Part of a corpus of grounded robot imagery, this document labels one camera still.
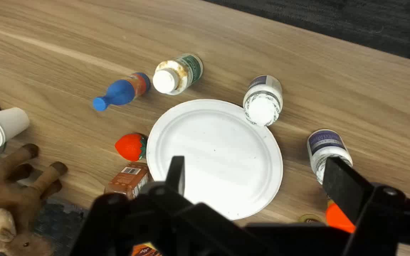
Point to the white bottle with green label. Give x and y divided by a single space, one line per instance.
174 75

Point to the white pill bottle purple label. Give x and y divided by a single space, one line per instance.
326 146

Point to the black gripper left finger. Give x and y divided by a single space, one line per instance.
120 222

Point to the white paper plate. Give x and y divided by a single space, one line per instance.
214 150

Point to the white paper cup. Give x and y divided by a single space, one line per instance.
0 126

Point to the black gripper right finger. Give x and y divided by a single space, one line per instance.
380 217

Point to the brown spice bottle orange cap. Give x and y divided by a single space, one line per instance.
128 179

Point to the brown moose plush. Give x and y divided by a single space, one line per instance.
14 193

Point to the small blue-capped bottle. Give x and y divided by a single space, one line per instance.
262 101

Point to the blue-topped toy bottle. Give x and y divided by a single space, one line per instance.
120 92

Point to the orange strawberry plushie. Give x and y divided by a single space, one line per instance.
130 146

